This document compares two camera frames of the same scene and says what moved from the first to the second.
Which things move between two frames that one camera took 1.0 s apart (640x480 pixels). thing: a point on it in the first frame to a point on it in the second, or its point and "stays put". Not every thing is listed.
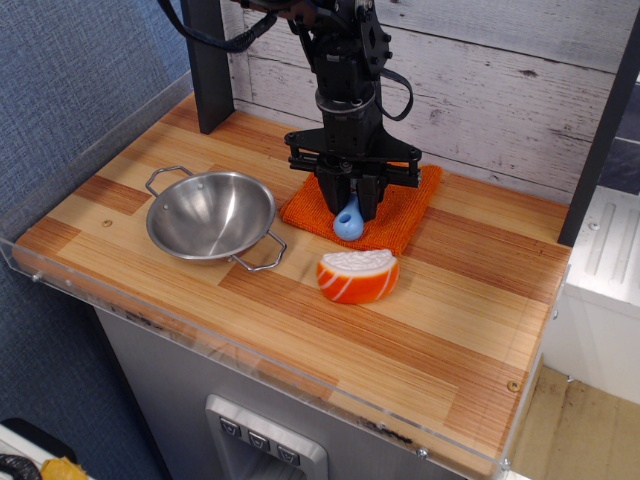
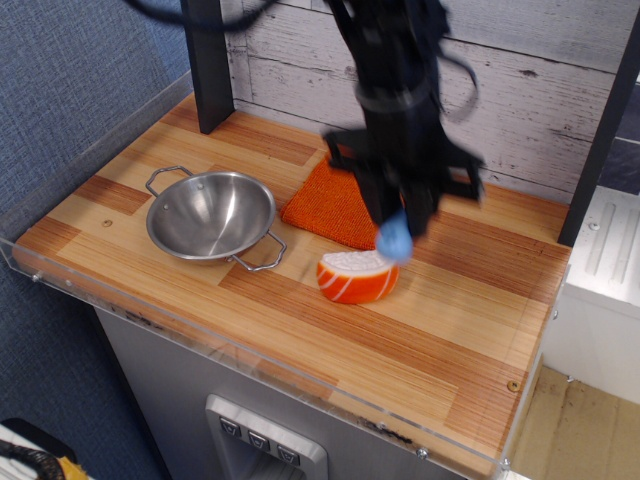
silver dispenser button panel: (250, 446) stays put
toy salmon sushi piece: (355, 276) stays put
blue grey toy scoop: (349, 222) to (394, 238)
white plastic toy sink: (595, 338) stays put
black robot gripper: (353, 142) to (404, 143)
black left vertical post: (212, 89) stays put
